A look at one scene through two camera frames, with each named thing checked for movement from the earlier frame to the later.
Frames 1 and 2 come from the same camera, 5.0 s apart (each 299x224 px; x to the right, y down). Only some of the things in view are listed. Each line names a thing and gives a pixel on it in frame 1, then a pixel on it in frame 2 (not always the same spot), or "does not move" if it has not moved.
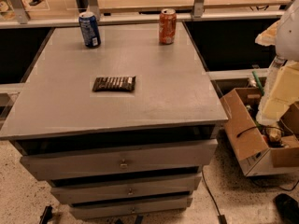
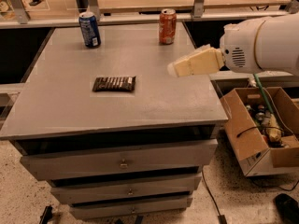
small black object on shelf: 35,1 does not move
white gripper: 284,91 -> 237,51
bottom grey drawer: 131,207 does not move
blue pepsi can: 90,29 does not move
